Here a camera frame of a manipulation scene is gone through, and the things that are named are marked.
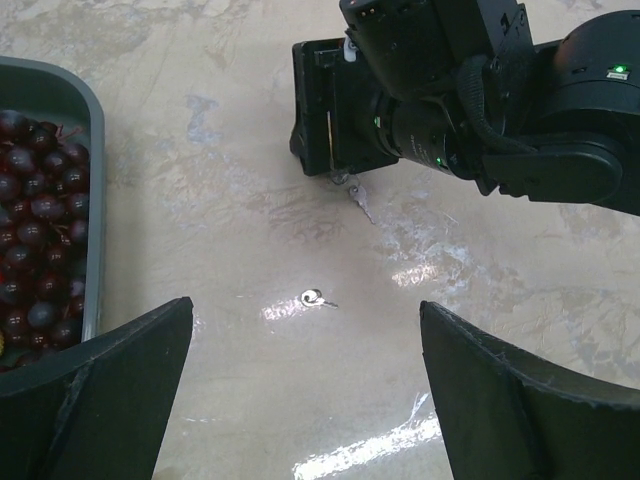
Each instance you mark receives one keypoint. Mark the dark green fruit tray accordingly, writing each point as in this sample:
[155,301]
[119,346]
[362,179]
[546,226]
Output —
[49,93]

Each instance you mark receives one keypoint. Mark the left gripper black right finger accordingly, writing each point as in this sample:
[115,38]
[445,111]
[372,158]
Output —
[505,413]

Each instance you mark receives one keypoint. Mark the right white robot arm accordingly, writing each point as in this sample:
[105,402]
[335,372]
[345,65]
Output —
[578,119]

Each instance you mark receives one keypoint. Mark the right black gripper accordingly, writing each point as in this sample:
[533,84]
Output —
[434,82]

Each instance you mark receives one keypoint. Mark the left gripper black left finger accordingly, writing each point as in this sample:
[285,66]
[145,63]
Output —
[98,410]

